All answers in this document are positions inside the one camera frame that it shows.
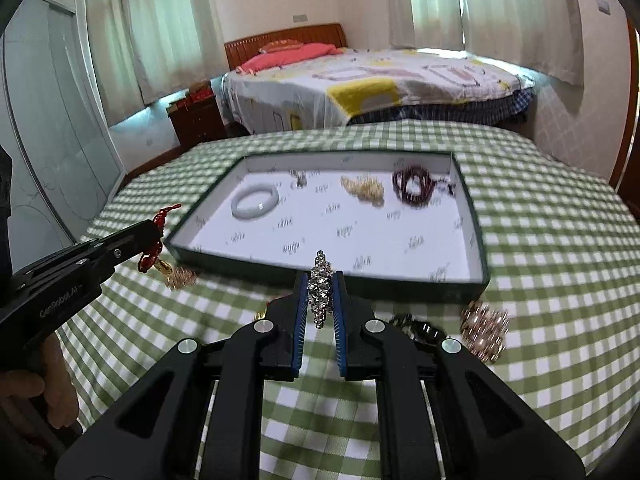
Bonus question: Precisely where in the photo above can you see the red knot charm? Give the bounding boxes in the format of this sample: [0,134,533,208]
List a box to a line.
[137,204,184,276]

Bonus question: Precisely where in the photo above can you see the dark wooden nightstand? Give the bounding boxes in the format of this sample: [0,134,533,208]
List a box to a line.
[167,95,228,150]

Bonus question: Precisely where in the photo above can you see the white sheer curtain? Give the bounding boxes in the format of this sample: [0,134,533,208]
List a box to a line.
[387,0,464,51]
[452,0,584,86]
[84,0,147,108]
[125,0,222,103]

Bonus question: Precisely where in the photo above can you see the gold chain bracelet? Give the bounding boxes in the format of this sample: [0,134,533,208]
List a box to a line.
[166,265,199,290]

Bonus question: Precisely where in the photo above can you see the frosted glass wardrobe door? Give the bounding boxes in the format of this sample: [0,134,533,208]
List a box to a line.
[0,0,127,247]

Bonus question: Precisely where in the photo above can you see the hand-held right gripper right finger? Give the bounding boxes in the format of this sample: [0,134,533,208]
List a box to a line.
[333,270,587,480]

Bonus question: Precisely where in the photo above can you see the wooden bed with printed sheet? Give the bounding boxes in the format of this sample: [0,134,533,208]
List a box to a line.
[222,22,538,136]

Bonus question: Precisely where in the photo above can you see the person's left hand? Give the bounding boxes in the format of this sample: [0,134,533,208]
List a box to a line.
[0,332,78,428]

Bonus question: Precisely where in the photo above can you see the rose gold pearl bracelet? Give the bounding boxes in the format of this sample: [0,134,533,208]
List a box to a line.
[459,299,512,364]

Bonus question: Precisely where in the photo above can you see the brown cushion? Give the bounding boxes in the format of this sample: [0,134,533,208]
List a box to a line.
[259,40,304,54]

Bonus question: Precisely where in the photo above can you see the white crystal bead bracelet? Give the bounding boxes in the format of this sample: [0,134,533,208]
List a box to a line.
[309,249,334,329]

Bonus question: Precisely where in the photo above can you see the green tray with white lining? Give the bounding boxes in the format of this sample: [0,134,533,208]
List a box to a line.
[167,151,489,306]

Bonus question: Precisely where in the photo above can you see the pink pillow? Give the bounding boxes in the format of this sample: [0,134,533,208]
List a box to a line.
[237,42,345,73]

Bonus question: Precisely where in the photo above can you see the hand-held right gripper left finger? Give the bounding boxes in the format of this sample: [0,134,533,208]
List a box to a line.
[55,269,309,480]

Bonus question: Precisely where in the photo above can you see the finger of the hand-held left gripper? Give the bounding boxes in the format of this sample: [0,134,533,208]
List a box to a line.
[62,218,167,275]

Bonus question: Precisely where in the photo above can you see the green checkered tablecloth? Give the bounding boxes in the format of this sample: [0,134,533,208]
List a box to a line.
[50,120,640,480]

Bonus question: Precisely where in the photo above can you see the black bead bracelet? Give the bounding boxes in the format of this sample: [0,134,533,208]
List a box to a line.
[389,312,447,345]

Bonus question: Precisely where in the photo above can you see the dark red bead bracelet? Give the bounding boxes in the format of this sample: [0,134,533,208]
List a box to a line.
[392,164,457,207]

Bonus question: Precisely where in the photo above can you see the brown wooden door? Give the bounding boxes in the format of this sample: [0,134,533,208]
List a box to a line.
[607,15,640,197]

